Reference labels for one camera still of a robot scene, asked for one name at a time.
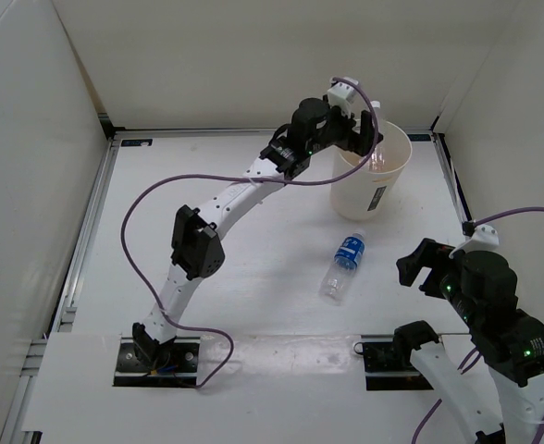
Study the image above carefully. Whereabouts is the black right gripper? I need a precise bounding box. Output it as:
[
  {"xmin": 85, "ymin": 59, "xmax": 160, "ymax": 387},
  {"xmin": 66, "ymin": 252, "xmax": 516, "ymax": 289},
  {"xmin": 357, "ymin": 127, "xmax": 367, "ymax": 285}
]
[{"xmin": 395, "ymin": 237, "xmax": 481, "ymax": 326}]

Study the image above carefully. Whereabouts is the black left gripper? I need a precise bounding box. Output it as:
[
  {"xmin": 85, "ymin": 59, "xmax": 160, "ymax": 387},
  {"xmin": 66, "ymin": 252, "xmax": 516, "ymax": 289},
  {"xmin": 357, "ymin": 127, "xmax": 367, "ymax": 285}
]
[{"xmin": 307, "ymin": 102, "xmax": 383, "ymax": 159}]

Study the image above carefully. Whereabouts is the clear plastic bottle white cap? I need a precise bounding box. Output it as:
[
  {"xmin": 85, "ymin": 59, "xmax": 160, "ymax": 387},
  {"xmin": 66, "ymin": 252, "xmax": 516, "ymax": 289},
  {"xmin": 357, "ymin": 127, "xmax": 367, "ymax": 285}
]
[{"xmin": 368, "ymin": 101, "xmax": 386, "ymax": 173}]

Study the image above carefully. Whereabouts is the blue label water bottle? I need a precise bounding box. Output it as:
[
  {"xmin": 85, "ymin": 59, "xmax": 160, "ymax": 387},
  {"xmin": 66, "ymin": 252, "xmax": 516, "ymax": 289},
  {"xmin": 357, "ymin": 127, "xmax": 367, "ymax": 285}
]
[{"xmin": 319, "ymin": 229, "xmax": 366, "ymax": 306}]

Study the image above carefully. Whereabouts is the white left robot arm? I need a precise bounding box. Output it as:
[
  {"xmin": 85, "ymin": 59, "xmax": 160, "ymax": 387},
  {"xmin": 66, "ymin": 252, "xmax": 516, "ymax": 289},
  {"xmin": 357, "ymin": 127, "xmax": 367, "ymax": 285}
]
[{"xmin": 132, "ymin": 97, "xmax": 382, "ymax": 370}]

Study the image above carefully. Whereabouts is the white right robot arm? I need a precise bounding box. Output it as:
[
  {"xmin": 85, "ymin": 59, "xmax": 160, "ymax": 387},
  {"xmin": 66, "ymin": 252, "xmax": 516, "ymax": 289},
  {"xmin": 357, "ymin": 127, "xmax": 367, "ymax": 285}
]
[{"xmin": 391, "ymin": 239, "xmax": 544, "ymax": 443}]

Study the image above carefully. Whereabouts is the cream plastic bin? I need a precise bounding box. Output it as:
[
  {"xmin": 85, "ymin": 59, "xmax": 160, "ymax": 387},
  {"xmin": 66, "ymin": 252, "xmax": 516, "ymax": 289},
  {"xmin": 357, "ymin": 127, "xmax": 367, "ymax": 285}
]
[{"xmin": 329, "ymin": 120, "xmax": 413, "ymax": 221}]

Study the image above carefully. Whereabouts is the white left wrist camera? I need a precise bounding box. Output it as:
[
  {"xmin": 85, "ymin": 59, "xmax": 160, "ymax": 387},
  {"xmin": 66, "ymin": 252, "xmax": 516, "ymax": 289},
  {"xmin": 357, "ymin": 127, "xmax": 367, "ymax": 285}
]
[{"xmin": 327, "ymin": 77, "xmax": 359, "ymax": 118}]

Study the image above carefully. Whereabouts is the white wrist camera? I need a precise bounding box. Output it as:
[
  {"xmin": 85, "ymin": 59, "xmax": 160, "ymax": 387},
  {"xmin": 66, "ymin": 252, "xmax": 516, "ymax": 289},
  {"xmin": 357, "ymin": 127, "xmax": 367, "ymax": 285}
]
[
  {"xmin": 449, "ymin": 221, "xmax": 500, "ymax": 259},
  {"xmin": 327, "ymin": 77, "xmax": 359, "ymax": 118}
]

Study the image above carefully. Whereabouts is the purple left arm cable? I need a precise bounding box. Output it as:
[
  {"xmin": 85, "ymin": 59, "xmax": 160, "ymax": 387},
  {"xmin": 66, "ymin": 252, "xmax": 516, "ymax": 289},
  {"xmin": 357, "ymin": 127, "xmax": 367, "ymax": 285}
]
[{"xmin": 120, "ymin": 76, "xmax": 385, "ymax": 389}]

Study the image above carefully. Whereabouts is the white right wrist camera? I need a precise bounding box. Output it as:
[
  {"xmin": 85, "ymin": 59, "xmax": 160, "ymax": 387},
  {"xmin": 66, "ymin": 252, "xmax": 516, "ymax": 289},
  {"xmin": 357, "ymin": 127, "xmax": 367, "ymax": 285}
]
[{"xmin": 449, "ymin": 221, "xmax": 500, "ymax": 259}]

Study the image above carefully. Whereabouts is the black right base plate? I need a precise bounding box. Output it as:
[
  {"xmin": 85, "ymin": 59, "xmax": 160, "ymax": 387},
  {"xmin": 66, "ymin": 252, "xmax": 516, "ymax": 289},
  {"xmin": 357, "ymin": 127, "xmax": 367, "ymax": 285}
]
[{"xmin": 352, "ymin": 336, "xmax": 433, "ymax": 392}]

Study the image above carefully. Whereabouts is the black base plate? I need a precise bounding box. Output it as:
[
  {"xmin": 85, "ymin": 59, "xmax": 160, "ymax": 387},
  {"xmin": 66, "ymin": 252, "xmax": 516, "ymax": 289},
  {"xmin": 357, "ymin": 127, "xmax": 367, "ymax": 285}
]
[
  {"xmin": 113, "ymin": 337, "xmax": 201, "ymax": 389},
  {"xmin": 352, "ymin": 336, "xmax": 433, "ymax": 392}
]

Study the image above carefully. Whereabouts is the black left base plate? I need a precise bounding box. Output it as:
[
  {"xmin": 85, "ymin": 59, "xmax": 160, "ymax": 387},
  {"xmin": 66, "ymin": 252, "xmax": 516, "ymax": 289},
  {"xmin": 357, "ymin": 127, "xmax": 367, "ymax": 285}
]
[{"xmin": 113, "ymin": 337, "xmax": 201, "ymax": 389}]

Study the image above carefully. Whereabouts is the aluminium table edge rail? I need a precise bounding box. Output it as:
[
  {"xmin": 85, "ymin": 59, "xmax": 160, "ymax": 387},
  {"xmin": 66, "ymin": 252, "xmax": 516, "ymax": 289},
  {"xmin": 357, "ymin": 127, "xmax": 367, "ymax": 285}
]
[{"xmin": 0, "ymin": 137, "xmax": 118, "ymax": 443}]

